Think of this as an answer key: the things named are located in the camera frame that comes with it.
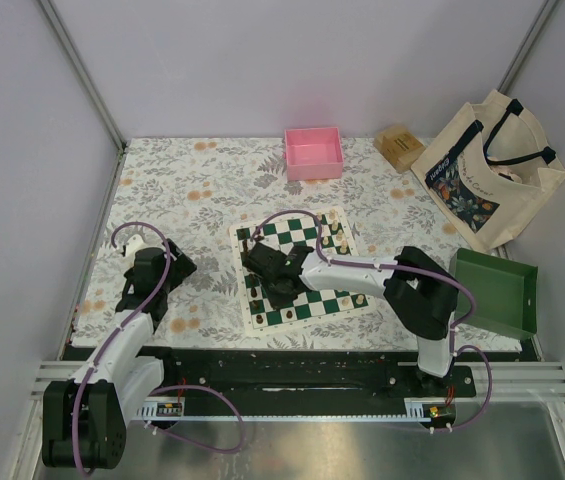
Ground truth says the green white chess board mat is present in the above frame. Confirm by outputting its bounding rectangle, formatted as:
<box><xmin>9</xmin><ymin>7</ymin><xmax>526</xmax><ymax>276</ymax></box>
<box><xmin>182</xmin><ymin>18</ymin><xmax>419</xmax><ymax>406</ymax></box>
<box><xmin>229</xmin><ymin>206</ymin><xmax>376</xmax><ymax>337</ymax></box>

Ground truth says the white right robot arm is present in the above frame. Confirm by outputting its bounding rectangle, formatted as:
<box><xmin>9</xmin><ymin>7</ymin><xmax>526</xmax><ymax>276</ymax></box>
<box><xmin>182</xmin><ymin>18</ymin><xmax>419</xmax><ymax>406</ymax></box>
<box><xmin>242</xmin><ymin>242</ymin><xmax>460</xmax><ymax>396</ymax></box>

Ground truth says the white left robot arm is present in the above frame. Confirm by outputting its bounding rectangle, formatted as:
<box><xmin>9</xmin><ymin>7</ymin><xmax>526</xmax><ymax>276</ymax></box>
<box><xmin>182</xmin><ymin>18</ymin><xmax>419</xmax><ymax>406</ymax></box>
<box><xmin>42</xmin><ymin>239</ymin><xmax>196</xmax><ymax>472</ymax></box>

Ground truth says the floral patterned table mat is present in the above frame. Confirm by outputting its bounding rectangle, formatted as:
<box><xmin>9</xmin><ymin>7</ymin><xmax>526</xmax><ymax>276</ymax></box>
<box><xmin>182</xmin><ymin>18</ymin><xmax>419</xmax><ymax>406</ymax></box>
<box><xmin>69</xmin><ymin>135</ymin><xmax>528</xmax><ymax>351</ymax></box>

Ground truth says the pink plastic box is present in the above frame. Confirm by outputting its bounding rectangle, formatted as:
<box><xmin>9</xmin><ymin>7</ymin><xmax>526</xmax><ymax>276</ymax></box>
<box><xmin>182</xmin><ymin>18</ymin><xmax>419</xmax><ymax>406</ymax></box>
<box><xmin>284</xmin><ymin>127</ymin><xmax>343</xmax><ymax>181</ymax></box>

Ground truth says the small cardboard box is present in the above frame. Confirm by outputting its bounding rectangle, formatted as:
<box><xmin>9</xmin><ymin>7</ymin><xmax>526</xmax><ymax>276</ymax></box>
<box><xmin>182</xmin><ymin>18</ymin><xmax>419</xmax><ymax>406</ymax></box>
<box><xmin>373</xmin><ymin>124</ymin><xmax>426</xmax><ymax>174</ymax></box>

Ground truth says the green metal tray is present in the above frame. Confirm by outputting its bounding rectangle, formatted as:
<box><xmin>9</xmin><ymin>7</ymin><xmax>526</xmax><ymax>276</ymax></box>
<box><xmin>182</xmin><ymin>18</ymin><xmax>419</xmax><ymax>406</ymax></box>
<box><xmin>450</xmin><ymin>248</ymin><xmax>538</xmax><ymax>341</ymax></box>

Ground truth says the beige canvas tote bag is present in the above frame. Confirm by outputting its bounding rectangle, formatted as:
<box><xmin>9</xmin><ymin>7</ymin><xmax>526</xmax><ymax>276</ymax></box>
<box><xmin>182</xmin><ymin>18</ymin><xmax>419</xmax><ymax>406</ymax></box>
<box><xmin>411</xmin><ymin>90</ymin><xmax>565</xmax><ymax>252</ymax></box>

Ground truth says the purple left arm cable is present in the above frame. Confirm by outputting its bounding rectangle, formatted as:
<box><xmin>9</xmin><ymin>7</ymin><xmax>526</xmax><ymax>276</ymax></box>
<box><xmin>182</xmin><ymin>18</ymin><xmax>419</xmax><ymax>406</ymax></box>
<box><xmin>72</xmin><ymin>222</ymin><xmax>173</xmax><ymax>474</ymax></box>

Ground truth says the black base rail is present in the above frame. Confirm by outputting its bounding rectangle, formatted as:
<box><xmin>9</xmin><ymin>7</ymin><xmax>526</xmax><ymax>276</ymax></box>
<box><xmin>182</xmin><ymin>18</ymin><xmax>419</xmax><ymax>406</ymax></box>
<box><xmin>140</xmin><ymin>346</ymin><xmax>477</xmax><ymax>418</ymax></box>

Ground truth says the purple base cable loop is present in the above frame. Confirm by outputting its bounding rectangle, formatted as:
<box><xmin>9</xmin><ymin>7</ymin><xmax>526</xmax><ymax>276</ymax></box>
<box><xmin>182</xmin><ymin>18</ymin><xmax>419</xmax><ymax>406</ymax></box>
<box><xmin>146</xmin><ymin>384</ymin><xmax>249</xmax><ymax>455</ymax></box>

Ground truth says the aluminium frame rail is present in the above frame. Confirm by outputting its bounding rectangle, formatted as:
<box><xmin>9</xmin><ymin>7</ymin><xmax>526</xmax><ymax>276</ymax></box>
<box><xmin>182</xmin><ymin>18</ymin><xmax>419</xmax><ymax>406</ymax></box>
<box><xmin>26</xmin><ymin>359</ymin><xmax>565</xmax><ymax>426</ymax></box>

